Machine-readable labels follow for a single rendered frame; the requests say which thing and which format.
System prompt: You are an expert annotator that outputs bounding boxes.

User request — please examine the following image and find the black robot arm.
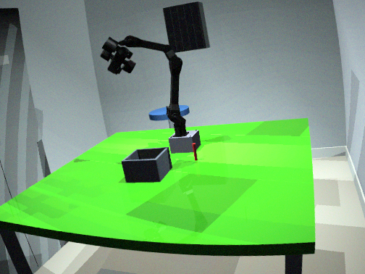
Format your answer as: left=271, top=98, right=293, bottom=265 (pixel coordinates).
left=102, top=36, right=189, bottom=137

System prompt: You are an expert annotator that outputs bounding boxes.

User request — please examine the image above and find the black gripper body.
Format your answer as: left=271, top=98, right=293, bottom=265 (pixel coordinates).
left=101, top=50, right=136, bottom=73

